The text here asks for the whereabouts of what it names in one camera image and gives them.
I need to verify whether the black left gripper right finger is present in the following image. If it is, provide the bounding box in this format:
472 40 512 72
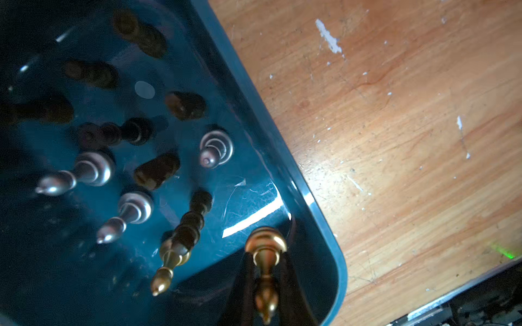
279 252 318 326

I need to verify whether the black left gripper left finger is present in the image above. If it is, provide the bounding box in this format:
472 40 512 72
217 253 256 326

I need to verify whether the gold pawn chess piece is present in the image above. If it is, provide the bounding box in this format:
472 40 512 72
150 238 192 297

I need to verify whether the dark bronze chess piece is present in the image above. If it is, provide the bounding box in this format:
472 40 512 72
133 153 180 191
62 60 119 89
171 190 213 255
164 92 207 121

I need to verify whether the teal plastic storage box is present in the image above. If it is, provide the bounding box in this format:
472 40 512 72
1 1 347 325

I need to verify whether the silver pawn in box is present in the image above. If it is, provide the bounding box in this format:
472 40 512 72
96 191 154 245
35 151 116 196

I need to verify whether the silver chess piece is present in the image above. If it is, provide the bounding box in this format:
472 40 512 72
199 130 234 169

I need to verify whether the black chess piece in box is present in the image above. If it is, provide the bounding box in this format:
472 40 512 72
78 118 154 150

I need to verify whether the chess piece inside box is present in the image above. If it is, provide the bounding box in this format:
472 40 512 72
112 10 167 59

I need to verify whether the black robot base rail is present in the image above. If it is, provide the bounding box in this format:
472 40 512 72
390 258 521 325

